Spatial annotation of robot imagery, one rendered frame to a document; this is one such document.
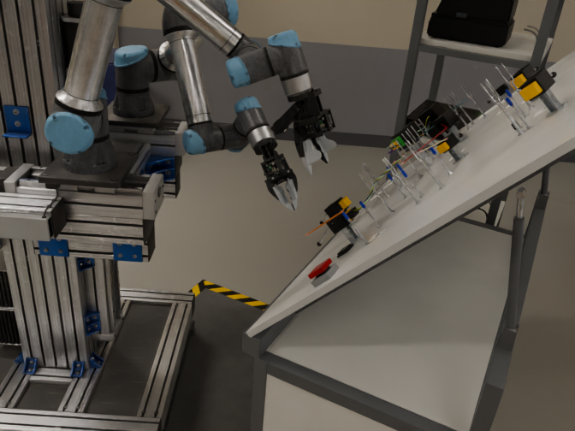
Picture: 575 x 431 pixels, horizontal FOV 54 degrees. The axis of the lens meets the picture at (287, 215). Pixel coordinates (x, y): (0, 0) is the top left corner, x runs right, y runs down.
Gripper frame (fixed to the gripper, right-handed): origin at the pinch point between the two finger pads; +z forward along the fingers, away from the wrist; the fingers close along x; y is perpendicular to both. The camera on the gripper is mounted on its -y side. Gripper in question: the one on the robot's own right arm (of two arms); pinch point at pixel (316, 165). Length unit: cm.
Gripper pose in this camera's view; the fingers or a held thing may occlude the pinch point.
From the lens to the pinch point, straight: 152.4
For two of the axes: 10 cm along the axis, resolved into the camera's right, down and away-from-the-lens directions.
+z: 3.1, 9.0, 3.1
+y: 8.0, -0.7, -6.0
